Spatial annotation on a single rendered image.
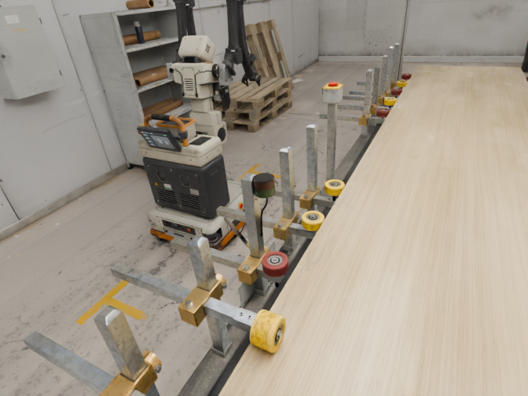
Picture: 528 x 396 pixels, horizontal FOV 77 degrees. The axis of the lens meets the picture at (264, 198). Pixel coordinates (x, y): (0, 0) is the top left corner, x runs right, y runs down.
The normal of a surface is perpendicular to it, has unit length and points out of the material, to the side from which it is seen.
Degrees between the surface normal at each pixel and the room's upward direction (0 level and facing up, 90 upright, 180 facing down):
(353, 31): 90
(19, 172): 90
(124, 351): 90
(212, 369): 0
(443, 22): 90
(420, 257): 0
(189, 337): 0
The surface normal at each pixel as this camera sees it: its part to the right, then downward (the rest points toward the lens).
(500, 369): -0.08, -0.85
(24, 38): 0.88, 0.18
